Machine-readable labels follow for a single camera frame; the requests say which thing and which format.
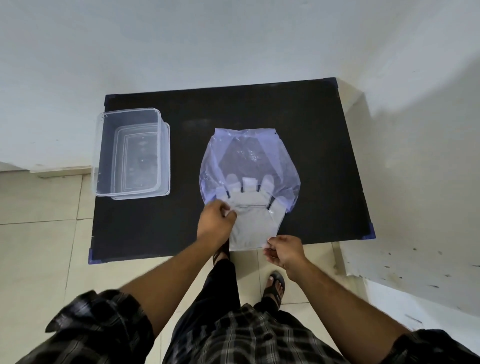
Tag person's right hand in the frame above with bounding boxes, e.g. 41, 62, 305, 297
263, 235, 310, 281

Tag person's left hand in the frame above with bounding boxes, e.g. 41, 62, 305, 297
196, 199, 238, 245

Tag white glove with black marks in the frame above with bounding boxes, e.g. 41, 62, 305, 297
215, 174, 292, 252

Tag clear plastic bag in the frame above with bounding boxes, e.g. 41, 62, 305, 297
199, 127, 302, 215

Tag person's right forearm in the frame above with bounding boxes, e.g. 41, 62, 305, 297
290, 259, 412, 364

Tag person's left forearm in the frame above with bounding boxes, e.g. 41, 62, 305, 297
119, 237, 227, 338

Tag black sandal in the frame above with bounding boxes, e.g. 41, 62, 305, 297
212, 241, 230, 268
258, 270, 286, 311

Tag black trousers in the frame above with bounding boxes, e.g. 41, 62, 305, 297
170, 258, 242, 340

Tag dark plaid shirt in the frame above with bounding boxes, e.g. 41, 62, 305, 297
16, 289, 480, 364

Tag clear plastic storage container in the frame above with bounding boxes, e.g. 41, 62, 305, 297
91, 107, 172, 201

